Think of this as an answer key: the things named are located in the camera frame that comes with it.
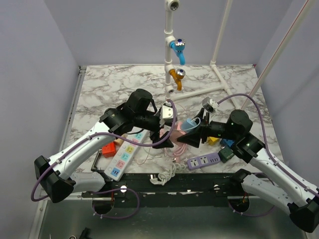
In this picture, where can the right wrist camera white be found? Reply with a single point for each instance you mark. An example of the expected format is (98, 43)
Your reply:
(210, 106)

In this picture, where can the blue faucet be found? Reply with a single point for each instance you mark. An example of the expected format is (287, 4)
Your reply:
(178, 46)

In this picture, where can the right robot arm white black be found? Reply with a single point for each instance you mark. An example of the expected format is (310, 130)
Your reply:
(294, 195)

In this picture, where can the pink cube socket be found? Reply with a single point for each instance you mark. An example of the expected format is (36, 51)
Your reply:
(176, 133)

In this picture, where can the purple power strip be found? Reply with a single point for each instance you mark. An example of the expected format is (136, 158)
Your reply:
(203, 161)

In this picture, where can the beige cube plug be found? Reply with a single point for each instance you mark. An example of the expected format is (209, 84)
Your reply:
(119, 142)

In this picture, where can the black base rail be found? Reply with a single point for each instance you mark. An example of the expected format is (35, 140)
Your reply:
(183, 190)

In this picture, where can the orange faucet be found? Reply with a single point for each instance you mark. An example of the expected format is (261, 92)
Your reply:
(178, 75)

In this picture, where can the white power strip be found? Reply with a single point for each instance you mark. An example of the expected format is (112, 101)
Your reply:
(125, 154)

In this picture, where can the yellow cube socket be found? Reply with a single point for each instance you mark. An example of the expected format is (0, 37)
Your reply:
(212, 141)

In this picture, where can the light blue small plug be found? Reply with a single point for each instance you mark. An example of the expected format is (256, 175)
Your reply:
(189, 124)

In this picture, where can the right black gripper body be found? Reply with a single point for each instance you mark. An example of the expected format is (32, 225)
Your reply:
(216, 129)

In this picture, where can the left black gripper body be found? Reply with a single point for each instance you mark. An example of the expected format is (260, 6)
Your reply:
(147, 121)

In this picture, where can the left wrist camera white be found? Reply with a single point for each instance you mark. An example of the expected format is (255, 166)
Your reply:
(166, 114)

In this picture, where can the white pvc pipe frame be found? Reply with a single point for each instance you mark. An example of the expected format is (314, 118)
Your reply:
(172, 5)

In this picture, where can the black hex key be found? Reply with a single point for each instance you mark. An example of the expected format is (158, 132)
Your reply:
(95, 167)

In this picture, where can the green cube plug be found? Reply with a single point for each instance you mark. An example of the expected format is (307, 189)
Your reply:
(225, 154)

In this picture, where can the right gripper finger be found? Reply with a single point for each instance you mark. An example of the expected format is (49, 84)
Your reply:
(200, 117)
(192, 138)

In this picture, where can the blue cube plug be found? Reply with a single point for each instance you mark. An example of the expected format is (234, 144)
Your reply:
(226, 142)

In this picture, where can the red cube plug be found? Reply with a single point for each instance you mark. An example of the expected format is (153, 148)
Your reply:
(109, 150)

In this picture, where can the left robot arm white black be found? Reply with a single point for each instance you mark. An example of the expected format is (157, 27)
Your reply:
(54, 174)

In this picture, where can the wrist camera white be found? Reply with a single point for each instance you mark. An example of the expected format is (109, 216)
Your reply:
(210, 106)
(166, 114)

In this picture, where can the pink power strip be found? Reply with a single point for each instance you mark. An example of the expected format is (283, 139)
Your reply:
(164, 137)

